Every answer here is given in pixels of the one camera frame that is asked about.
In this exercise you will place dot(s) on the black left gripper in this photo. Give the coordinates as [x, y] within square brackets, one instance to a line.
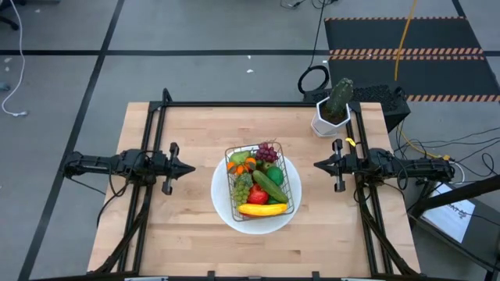
[170, 168]

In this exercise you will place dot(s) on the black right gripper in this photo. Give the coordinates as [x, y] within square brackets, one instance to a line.
[343, 166]

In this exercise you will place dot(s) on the green lime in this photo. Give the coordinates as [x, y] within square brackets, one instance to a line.
[275, 175]

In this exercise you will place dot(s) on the tangerine sprig with leaves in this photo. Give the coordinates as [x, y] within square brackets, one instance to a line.
[240, 168]

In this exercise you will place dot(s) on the large green pear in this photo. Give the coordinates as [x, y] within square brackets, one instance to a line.
[239, 157]

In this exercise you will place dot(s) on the green grape bunch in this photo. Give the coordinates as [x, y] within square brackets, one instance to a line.
[242, 189]

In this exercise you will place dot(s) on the green cucumber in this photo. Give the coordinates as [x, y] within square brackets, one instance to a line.
[269, 186]

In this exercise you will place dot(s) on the small green pear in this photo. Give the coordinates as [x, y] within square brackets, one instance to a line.
[265, 166]

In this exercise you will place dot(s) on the purple grape bunch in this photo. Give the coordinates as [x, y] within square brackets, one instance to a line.
[266, 153]

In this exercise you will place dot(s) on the bright red apple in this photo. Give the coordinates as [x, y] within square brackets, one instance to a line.
[257, 195]

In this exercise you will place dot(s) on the yellow banana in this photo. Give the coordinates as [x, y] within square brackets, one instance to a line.
[261, 210]

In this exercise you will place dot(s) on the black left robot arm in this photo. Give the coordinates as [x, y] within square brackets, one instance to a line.
[101, 164]

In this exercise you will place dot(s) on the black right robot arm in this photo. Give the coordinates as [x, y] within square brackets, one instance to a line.
[410, 166]

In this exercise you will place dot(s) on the white plant pot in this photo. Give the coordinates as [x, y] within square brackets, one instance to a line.
[322, 125]

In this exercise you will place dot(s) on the white round woven placemat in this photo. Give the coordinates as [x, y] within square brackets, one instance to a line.
[254, 228]

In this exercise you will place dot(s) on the white paper sheet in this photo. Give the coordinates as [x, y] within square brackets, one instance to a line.
[449, 218]

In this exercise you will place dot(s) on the black hazard striped floor mat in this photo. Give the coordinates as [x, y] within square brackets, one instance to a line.
[359, 35]

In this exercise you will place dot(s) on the grey side cart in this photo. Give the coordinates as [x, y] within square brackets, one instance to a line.
[480, 234]

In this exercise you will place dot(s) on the black office chair base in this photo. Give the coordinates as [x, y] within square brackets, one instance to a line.
[9, 22]

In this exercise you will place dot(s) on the black metal table frame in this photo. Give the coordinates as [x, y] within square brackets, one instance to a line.
[250, 104]

